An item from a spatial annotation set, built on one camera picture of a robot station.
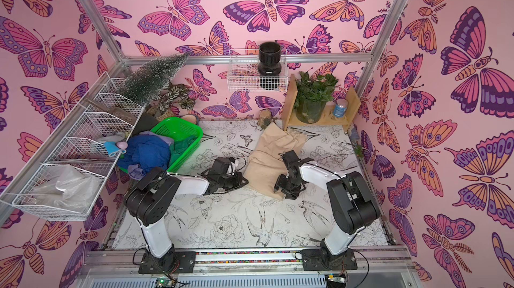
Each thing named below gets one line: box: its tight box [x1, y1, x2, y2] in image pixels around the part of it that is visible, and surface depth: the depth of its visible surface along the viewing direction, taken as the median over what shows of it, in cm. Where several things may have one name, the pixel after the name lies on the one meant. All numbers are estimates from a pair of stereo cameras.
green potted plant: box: [294, 70, 339, 124], surface depth 102 cm
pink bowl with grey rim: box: [180, 113, 201, 126], surface depth 123 cm
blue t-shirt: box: [117, 133, 171, 173], surface depth 94 cm
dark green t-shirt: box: [168, 135, 198, 167], surface depth 102 cm
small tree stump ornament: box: [257, 108, 273, 130], surface depth 116 cm
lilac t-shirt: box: [127, 130, 175, 181], surface depth 89 cm
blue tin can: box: [333, 98, 349, 118], surface depth 111 cm
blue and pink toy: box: [104, 141, 129, 158], surface depth 69 cm
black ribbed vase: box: [257, 41, 282, 91], surface depth 83 cm
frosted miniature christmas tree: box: [117, 53, 189, 106], surface depth 76 cm
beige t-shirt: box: [243, 121, 308, 201], surface depth 103 cm
